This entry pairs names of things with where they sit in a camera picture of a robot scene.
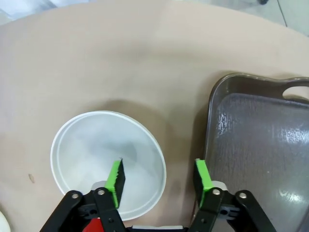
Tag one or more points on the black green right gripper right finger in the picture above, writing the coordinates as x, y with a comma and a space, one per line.
207, 191

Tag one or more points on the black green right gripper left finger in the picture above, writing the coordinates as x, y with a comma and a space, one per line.
109, 193

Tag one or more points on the white round bowl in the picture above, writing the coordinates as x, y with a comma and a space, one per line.
106, 159

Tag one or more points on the dark brown plastic tray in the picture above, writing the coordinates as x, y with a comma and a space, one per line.
260, 149

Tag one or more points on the white rounded object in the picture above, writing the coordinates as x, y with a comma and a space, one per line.
3, 222

